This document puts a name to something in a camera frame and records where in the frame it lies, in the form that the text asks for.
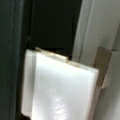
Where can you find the grey jewelry box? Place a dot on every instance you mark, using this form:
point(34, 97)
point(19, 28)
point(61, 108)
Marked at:
point(55, 88)

